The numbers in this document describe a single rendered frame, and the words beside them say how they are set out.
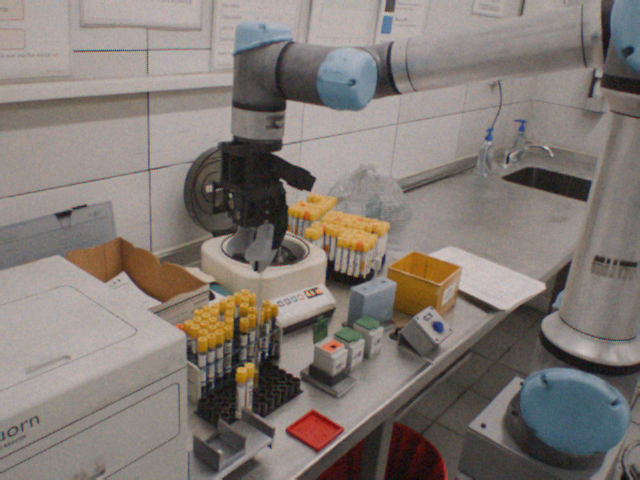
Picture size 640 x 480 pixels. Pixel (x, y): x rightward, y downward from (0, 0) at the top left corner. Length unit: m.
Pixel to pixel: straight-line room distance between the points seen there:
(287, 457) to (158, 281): 0.47
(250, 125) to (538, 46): 0.37
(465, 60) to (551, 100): 2.53
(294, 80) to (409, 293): 0.71
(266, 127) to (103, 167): 0.58
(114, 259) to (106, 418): 0.69
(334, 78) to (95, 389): 0.43
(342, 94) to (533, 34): 0.24
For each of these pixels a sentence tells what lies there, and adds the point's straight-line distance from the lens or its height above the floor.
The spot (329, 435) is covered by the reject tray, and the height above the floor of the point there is 0.88.
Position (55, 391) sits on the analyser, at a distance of 0.60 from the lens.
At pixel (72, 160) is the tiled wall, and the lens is 1.28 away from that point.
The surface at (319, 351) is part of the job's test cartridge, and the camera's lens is 1.07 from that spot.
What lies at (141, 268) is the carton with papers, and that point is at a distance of 1.27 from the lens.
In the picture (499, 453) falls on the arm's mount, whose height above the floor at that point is 0.94.
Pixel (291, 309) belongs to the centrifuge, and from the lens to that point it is 1.25.
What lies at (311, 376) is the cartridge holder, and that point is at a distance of 1.10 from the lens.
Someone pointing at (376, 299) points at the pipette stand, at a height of 0.95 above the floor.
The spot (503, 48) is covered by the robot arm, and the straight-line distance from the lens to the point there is 0.79.
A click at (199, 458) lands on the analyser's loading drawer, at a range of 0.89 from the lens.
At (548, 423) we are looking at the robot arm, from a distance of 0.74.
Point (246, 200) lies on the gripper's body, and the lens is 0.81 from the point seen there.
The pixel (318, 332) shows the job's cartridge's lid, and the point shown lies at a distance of 1.07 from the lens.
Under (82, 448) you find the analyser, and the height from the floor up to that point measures 1.09.
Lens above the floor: 1.52
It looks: 22 degrees down
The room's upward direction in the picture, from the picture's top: 6 degrees clockwise
